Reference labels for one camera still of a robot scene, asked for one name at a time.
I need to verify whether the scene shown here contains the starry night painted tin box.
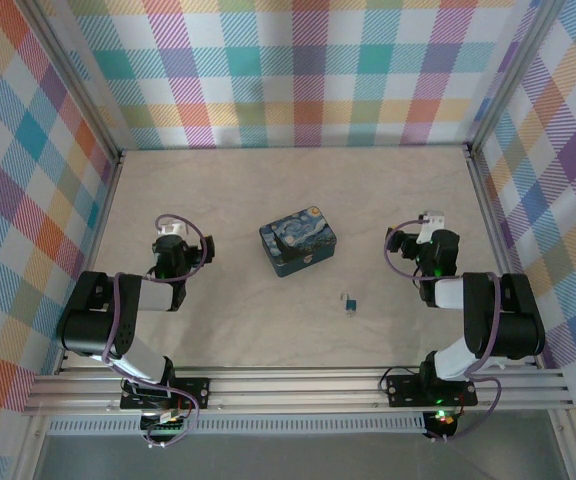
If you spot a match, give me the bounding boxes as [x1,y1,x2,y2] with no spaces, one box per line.
[259,204,340,279]

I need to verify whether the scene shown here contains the plaid colourful backdrop cloth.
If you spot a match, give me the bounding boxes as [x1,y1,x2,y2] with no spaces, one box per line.
[72,0,524,151]
[0,0,117,480]
[472,0,576,480]

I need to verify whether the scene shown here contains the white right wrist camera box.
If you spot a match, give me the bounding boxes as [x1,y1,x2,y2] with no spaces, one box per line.
[415,209,445,246]

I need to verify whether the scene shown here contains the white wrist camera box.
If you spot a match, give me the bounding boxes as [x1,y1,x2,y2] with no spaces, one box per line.
[415,209,445,246]
[157,220,189,238]

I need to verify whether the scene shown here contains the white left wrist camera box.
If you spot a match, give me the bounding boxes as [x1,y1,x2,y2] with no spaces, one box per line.
[157,220,189,238]

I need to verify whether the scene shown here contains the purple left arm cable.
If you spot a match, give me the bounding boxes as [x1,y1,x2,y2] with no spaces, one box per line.
[101,213,217,449]

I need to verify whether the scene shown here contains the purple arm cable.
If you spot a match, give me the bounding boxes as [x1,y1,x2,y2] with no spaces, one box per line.
[383,218,502,444]
[101,213,217,449]

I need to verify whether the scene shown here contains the aluminium table side rail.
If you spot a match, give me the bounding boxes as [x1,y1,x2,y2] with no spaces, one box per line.
[53,149,128,376]
[464,143,553,372]

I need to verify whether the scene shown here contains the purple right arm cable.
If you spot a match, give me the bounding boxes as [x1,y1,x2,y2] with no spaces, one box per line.
[383,218,502,444]

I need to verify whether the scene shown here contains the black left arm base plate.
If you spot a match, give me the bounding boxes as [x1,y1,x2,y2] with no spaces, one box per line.
[119,377,212,412]

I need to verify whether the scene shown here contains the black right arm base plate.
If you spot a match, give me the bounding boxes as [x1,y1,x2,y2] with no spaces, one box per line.
[385,373,479,409]

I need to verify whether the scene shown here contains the wide aluminium frame rail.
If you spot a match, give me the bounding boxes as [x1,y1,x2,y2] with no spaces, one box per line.
[21,366,575,416]

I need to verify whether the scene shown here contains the aluminium frame post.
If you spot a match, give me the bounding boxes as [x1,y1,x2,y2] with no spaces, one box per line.
[465,0,564,156]
[20,0,125,169]

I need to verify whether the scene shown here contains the grey slotted cable duct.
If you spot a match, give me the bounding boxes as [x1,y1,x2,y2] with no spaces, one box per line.
[47,412,429,435]

